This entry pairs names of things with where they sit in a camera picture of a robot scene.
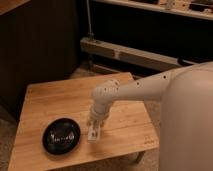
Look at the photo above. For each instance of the wooden shelf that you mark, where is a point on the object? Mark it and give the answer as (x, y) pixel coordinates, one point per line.
(177, 7)

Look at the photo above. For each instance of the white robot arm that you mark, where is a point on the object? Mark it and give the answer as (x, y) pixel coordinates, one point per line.
(186, 97)

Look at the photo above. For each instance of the grey metal beam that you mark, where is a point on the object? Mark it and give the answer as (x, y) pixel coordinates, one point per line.
(129, 55)

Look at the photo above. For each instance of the wooden table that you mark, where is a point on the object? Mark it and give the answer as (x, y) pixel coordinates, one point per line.
(128, 129)

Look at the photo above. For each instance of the black ceramic bowl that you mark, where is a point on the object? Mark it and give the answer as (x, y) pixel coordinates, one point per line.
(61, 136)

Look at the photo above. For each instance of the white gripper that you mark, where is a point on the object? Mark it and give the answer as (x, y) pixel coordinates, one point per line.
(97, 119)

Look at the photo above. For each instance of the thin metal pole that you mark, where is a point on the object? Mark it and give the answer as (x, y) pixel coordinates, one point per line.
(90, 32)

